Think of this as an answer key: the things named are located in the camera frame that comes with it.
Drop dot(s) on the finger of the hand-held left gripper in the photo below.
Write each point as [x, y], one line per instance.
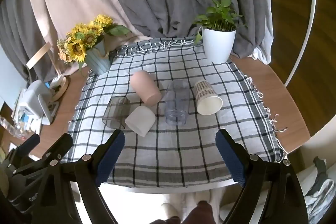
[27, 144]
[59, 146]

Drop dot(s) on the clear plastic cup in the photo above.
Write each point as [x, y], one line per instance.
[176, 106]

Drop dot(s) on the white desktop device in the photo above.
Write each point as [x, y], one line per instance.
[34, 98]

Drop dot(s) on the grey white crumpled cloth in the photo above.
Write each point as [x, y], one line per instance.
[319, 187]

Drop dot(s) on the sunflower bouquet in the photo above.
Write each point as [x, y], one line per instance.
[81, 43]

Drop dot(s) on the white cup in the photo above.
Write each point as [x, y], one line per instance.
[140, 120]

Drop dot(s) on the ribbed blue-green vase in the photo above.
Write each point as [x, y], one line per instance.
[98, 61]

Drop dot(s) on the white hoop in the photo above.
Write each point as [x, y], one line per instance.
[309, 16]

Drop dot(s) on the light wooden plank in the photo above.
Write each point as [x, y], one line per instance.
[38, 56]

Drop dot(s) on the grey transparent cup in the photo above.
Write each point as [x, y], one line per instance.
[115, 111]

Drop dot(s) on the green leafy plant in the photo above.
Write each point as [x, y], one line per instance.
[220, 15]

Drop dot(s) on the person's leg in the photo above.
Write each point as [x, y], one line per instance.
[199, 213]

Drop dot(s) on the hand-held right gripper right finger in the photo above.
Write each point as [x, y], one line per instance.
[231, 158]

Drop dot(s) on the checked grey white tablecloth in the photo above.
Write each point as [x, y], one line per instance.
[170, 148]

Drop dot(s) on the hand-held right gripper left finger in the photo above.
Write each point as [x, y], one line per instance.
[113, 155]

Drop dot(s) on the round wooden tray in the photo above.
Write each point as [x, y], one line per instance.
[63, 87]

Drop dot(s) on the patterned paper cup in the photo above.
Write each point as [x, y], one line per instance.
[207, 103]

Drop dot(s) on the white slipper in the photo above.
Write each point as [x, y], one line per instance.
[204, 196]
[169, 211]

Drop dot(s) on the pink cup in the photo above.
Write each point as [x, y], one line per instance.
[144, 87]

